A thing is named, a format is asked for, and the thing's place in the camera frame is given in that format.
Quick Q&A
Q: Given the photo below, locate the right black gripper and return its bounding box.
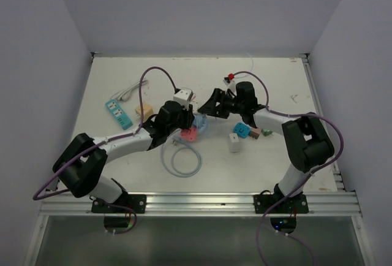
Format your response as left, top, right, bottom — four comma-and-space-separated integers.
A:
198, 88, 244, 120

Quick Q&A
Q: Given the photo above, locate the light blue round socket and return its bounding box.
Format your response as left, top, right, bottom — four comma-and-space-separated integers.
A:
192, 113, 208, 135

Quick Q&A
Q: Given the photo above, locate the tan wooden socket cube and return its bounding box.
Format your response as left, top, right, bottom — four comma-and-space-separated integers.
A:
135, 103, 154, 122

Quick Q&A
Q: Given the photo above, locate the pink cube plug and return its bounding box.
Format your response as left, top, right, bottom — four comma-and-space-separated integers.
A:
179, 126, 198, 142

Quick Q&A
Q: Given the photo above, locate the blue square adapter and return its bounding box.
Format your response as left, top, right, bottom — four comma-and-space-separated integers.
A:
233, 122, 251, 139

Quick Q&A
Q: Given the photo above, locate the white charger plug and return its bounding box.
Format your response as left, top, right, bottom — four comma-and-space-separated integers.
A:
228, 133, 241, 153

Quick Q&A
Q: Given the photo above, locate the light blue cord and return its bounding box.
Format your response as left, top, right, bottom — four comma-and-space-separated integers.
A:
161, 134, 203, 178

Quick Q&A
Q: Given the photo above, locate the white power strip cord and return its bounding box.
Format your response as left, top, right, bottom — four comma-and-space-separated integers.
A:
111, 77, 150, 101

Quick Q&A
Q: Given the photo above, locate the green plug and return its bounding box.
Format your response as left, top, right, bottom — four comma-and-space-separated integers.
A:
261, 129, 273, 137

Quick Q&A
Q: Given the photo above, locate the teal power strip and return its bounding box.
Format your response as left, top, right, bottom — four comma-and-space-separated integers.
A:
105, 99, 133, 130

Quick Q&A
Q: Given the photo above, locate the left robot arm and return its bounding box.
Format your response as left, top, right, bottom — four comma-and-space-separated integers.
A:
53, 101, 194, 213

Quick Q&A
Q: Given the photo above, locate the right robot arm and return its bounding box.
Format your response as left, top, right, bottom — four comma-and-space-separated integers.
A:
198, 82, 334, 213

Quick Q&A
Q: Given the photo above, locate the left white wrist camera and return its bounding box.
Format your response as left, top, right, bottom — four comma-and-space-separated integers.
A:
173, 88, 194, 110

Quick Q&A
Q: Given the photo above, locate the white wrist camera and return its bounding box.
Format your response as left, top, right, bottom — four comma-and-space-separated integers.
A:
173, 88, 194, 110
223, 74, 236, 93

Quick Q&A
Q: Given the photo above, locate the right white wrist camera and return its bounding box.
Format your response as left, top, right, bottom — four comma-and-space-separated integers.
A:
223, 74, 236, 93

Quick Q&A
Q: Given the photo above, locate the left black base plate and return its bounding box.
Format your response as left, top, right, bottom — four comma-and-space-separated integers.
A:
91, 194, 147, 214

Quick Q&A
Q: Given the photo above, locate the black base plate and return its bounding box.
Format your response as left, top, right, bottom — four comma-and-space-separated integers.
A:
91, 194, 147, 214
253, 190, 309, 214

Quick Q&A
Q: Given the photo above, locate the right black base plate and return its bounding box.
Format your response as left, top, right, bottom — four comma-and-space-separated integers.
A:
253, 190, 309, 214

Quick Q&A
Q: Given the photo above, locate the right side aluminium rail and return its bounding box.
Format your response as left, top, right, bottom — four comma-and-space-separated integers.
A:
301, 53, 347, 192

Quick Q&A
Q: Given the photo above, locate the aluminium rail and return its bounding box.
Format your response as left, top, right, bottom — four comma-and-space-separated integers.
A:
301, 53, 347, 192
39, 192, 362, 217

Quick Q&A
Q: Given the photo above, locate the aluminium front rail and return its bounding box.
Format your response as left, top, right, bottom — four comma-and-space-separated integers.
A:
39, 192, 362, 217

